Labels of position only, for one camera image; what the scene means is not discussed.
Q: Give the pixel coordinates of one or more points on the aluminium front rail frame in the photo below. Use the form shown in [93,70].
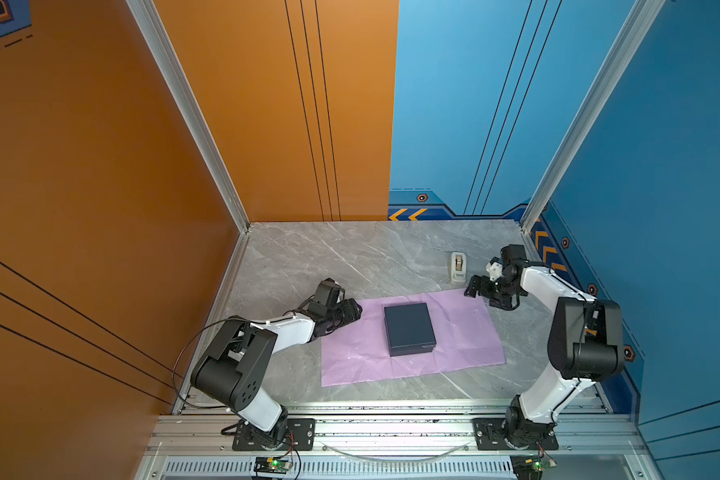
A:
[400,440]

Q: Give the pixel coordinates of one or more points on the right aluminium corner post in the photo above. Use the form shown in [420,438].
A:
[629,38]

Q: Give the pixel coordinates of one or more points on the right green circuit board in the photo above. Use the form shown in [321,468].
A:
[526,468]

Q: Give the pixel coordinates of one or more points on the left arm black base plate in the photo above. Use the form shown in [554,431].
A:
[293,432]

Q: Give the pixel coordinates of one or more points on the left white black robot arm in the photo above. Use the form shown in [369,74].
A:
[232,368]

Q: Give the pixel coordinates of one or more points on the white tape dispenser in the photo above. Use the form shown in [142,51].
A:
[457,268]

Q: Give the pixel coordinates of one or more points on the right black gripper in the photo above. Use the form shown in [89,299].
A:
[483,291]

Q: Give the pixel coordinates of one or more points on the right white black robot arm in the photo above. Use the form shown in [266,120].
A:
[585,344]

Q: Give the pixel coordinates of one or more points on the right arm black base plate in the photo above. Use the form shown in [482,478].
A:
[496,434]

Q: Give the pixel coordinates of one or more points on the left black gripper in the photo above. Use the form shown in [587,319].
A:
[350,312]

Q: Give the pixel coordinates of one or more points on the left green circuit board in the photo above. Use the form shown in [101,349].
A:
[272,467]

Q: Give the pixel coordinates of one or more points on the left aluminium corner post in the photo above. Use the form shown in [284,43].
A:
[152,29]

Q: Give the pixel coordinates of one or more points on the aluminium corner post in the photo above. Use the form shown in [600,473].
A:
[629,38]
[152,29]

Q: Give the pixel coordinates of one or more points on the dark navy gift box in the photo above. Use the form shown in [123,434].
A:
[409,329]

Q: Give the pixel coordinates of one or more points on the green circuit board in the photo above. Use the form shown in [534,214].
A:
[526,468]
[272,467]

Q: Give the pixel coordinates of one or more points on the purple wrapping paper sheet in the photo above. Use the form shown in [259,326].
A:
[465,333]

